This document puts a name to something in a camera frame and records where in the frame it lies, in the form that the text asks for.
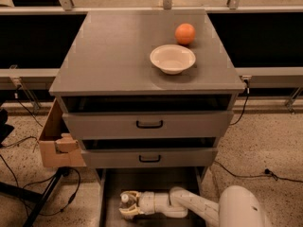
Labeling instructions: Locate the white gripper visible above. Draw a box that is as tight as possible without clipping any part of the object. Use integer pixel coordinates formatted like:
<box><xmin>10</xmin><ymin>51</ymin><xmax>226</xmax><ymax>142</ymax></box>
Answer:
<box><xmin>119</xmin><ymin>191</ymin><xmax>155</xmax><ymax>219</ymax></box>

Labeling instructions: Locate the clear plastic water bottle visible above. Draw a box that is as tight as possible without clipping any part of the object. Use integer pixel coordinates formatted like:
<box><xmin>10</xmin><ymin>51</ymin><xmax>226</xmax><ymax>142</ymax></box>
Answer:
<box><xmin>120</xmin><ymin>193</ymin><xmax>130</xmax><ymax>210</ymax></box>

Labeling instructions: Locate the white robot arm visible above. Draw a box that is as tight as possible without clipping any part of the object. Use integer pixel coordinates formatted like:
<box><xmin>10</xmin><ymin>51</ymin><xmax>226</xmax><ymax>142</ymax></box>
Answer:
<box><xmin>119</xmin><ymin>185</ymin><xmax>273</xmax><ymax>227</ymax></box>

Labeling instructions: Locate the grey bottom drawer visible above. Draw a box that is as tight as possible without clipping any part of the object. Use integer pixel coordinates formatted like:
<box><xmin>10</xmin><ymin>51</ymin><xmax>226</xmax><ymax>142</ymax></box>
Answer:
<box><xmin>98</xmin><ymin>167</ymin><xmax>206</xmax><ymax>227</ymax></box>

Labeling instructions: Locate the grey drawer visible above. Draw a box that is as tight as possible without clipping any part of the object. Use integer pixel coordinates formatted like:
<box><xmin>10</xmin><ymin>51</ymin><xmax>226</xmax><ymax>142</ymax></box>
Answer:
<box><xmin>62</xmin><ymin>111</ymin><xmax>233</xmax><ymax>140</ymax></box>
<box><xmin>81</xmin><ymin>148</ymin><xmax>218</xmax><ymax>168</ymax></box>
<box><xmin>98</xmin><ymin>167</ymin><xmax>206</xmax><ymax>227</ymax></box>

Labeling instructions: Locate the grey middle drawer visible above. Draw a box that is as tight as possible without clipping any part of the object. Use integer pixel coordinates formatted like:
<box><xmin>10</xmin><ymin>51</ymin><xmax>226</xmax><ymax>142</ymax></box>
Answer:
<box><xmin>81</xmin><ymin>148</ymin><xmax>218</xmax><ymax>168</ymax></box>

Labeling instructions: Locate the grey top drawer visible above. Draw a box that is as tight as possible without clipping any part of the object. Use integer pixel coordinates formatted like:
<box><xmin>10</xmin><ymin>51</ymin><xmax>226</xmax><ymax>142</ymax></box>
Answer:
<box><xmin>62</xmin><ymin>111</ymin><xmax>233</xmax><ymax>140</ymax></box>

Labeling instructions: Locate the grey drawer cabinet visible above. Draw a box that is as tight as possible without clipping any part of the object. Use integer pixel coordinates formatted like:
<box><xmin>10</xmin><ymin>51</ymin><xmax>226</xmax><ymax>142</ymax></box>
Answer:
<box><xmin>48</xmin><ymin>9</ymin><xmax>246</xmax><ymax>172</ymax></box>

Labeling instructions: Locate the black tripod stand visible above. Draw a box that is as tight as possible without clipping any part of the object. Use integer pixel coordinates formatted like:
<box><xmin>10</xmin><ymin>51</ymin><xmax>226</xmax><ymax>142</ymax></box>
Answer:
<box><xmin>0</xmin><ymin>167</ymin><xmax>72</xmax><ymax>227</ymax></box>

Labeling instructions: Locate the cardboard box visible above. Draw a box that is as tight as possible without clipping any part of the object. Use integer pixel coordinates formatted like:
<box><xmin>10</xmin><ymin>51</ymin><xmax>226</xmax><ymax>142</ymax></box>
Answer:
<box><xmin>39</xmin><ymin>100</ymin><xmax>85</xmax><ymax>167</ymax></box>

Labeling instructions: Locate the white bowl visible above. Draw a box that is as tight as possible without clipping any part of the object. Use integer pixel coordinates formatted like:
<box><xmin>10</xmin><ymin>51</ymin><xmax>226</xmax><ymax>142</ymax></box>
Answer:
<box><xmin>150</xmin><ymin>44</ymin><xmax>196</xmax><ymax>75</ymax></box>

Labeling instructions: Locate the orange fruit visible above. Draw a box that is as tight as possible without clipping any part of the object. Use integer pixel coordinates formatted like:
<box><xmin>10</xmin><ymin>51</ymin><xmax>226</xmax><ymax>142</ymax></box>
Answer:
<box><xmin>174</xmin><ymin>24</ymin><xmax>196</xmax><ymax>45</ymax></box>

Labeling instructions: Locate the black floor cable left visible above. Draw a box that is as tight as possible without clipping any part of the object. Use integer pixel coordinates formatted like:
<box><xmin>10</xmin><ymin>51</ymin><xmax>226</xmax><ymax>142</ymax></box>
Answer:
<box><xmin>0</xmin><ymin>135</ymin><xmax>81</xmax><ymax>218</ymax></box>

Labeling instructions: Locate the black floor cable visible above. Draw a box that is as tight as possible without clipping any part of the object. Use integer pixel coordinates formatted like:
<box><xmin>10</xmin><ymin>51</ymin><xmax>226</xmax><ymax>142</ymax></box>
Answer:
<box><xmin>213</xmin><ymin>160</ymin><xmax>303</xmax><ymax>184</ymax></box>
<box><xmin>0</xmin><ymin>135</ymin><xmax>81</xmax><ymax>218</ymax></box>

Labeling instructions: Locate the black floor cable right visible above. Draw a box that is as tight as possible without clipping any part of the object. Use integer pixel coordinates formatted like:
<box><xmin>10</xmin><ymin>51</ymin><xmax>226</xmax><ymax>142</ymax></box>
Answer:
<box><xmin>213</xmin><ymin>160</ymin><xmax>303</xmax><ymax>184</ymax></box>

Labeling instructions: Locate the metal railing frame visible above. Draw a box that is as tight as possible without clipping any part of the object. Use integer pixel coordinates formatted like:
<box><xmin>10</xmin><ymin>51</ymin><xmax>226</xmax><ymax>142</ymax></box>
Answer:
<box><xmin>1</xmin><ymin>0</ymin><xmax>302</xmax><ymax>99</ymax></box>

